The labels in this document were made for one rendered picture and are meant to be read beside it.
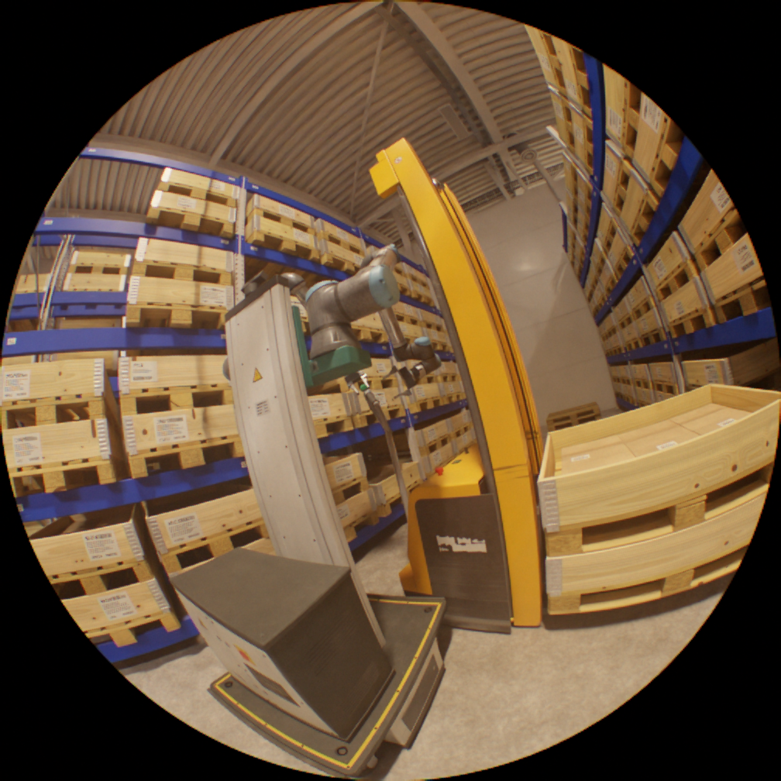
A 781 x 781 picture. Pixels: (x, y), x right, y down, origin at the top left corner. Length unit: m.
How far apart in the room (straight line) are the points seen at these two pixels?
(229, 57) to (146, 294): 5.55
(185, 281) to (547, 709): 2.93
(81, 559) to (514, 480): 2.12
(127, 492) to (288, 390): 1.25
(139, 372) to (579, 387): 7.22
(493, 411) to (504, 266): 6.61
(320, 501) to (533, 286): 6.85
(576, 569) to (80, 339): 2.68
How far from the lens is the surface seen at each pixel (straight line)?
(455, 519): 1.16
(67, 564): 1.87
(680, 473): 1.11
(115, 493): 1.78
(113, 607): 1.89
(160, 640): 2.06
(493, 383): 1.01
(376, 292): 0.88
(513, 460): 1.04
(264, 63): 6.74
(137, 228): 2.45
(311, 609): 0.68
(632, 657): 1.46
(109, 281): 3.59
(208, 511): 1.76
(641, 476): 1.05
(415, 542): 1.33
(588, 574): 1.22
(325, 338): 0.90
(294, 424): 0.85
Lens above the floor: 1.21
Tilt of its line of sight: 5 degrees up
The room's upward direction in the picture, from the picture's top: 14 degrees counter-clockwise
